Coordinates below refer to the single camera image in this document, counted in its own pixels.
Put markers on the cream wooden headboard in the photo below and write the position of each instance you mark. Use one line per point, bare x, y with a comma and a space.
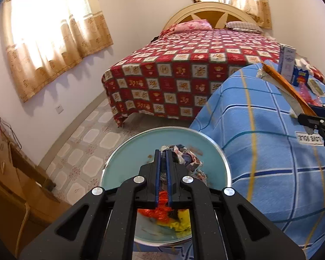
214, 12

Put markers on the bed with red quilt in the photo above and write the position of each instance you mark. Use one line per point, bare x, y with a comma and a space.
178, 67

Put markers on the pink floral pillow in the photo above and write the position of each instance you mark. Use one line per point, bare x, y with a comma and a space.
192, 25

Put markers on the striped grey pillow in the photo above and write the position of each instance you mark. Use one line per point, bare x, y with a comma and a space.
243, 27

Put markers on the wide beige curtain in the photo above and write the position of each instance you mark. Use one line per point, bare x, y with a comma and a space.
57, 32

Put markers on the yellow wrapper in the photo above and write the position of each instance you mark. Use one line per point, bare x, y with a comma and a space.
182, 218

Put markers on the orange plastic bag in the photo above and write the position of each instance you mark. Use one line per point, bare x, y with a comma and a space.
162, 212

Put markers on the white crumpled tissue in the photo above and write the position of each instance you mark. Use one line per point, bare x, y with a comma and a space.
302, 62

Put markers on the green printed packet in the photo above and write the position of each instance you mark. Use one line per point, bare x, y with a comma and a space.
317, 86

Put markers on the narrow beige curtain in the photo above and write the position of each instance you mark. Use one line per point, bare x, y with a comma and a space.
260, 5

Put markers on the orange white long wrapper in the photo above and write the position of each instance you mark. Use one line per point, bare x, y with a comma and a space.
287, 86

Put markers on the clear bag of wrappers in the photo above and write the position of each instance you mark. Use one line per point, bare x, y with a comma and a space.
189, 159

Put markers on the tall white carton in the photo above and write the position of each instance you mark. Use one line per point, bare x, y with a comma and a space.
287, 62

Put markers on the blue plaid table cloth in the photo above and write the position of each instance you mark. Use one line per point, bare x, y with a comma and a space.
260, 146

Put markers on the small blue box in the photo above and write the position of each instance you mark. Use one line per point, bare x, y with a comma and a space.
300, 77

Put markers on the white wall socket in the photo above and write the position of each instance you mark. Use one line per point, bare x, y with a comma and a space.
59, 109

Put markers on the teal metal basin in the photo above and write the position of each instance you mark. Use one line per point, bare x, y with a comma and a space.
124, 162

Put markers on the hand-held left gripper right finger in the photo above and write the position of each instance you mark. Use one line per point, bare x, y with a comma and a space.
169, 184

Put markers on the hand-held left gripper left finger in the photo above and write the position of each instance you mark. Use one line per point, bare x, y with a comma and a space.
157, 184

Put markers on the white printed label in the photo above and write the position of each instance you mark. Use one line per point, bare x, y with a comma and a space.
308, 138

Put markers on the cardboard box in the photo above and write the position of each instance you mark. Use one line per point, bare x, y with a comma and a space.
10, 195

